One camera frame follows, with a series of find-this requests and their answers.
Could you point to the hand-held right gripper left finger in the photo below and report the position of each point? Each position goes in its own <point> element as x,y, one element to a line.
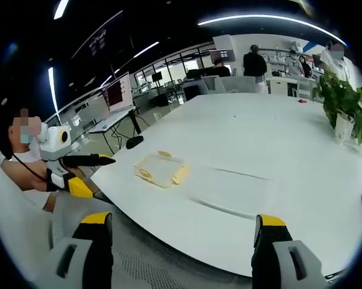
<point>101,259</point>

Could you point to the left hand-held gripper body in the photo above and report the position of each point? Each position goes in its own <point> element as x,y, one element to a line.
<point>52,144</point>

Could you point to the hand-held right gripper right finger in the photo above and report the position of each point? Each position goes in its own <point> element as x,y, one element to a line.
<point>265,265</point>

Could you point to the clear box with yellow buckle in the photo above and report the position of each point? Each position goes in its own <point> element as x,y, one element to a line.
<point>161,171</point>

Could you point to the white desk with black legs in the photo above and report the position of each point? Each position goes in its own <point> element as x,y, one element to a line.
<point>108,123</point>

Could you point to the person's head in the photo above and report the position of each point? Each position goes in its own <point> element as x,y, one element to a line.
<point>6,144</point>

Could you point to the black oval object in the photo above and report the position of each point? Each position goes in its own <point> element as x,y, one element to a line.
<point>134,141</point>

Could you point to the white mesh chair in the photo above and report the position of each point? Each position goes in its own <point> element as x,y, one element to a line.
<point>156,262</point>

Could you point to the straight ceiling light strip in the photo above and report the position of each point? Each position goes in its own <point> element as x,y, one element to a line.
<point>52,87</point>
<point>146,49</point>
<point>60,8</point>

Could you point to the dark hanging ceiling screen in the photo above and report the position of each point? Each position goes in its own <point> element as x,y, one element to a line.
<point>104,34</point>

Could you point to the white cabinet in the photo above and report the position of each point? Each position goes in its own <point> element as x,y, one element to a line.
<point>278,85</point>

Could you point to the green potted plant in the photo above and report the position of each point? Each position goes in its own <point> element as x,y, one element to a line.
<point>343,99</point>

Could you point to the long curved ceiling light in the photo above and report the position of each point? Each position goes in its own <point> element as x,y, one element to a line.
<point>259,17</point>

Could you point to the dark wall monitor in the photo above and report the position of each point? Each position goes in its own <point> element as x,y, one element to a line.
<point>224,55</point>

